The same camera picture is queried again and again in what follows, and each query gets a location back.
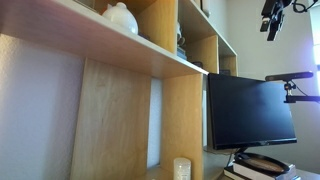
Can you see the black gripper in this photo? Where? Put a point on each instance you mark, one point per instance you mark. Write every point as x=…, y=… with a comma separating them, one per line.
x=270, y=11

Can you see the green and white plush toy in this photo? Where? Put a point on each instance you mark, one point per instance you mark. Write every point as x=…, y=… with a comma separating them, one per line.
x=180, y=38

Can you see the wooden shelf unit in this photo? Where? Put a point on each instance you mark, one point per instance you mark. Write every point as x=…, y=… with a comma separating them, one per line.
x=84, y=99

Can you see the blue book stack on shelf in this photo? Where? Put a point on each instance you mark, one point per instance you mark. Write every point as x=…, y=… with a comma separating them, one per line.
x=181, y=53

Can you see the black computer monitor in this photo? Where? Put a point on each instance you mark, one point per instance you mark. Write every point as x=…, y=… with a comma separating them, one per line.
x=248, y=112

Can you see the dark round tray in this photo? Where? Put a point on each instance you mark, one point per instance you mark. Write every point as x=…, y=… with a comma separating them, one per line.
x=261, y=163

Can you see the white ceramic vase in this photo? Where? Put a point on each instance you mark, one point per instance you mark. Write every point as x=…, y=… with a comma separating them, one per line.
x=120, y=15

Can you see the white book under tray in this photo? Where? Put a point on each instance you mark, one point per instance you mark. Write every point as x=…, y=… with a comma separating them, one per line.
x=260, y=171

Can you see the black bottom book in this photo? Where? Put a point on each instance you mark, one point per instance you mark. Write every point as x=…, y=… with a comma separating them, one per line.
x=237, y=173

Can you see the white candle jar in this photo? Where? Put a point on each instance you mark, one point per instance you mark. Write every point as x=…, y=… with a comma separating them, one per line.
x=182, y=169

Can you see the black stereo camera bar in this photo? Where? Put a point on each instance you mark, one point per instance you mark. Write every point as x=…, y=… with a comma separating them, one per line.
x=289, y=76

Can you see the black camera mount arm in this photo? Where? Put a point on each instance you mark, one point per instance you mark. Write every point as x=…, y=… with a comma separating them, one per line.
x=290, y=98

